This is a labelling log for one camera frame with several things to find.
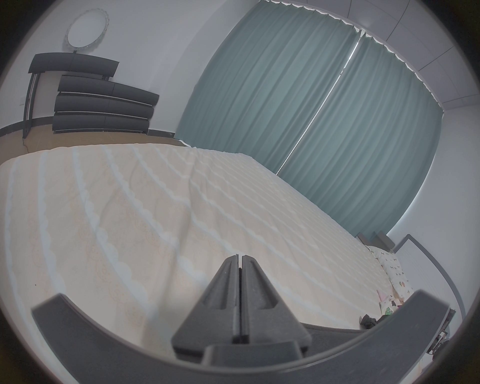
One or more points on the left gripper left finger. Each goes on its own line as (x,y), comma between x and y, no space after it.
(217,311)

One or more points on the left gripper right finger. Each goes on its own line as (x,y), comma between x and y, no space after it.
(262,311)

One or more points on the bed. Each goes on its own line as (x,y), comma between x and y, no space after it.
(150,225)

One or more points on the white printed pyjama garment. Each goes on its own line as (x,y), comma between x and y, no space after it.
(388,308)

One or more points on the grey white bedside table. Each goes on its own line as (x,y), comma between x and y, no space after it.
(375,240)

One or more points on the white printed pillow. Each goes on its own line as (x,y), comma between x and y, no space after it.
(393,273)

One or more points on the blue-green curtain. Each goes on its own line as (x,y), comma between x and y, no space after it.
(367,142)
(262,82)

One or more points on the black chest of drawers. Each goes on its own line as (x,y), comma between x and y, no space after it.
(105,108)

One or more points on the round white mirror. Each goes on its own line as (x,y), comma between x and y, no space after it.
(88,30)

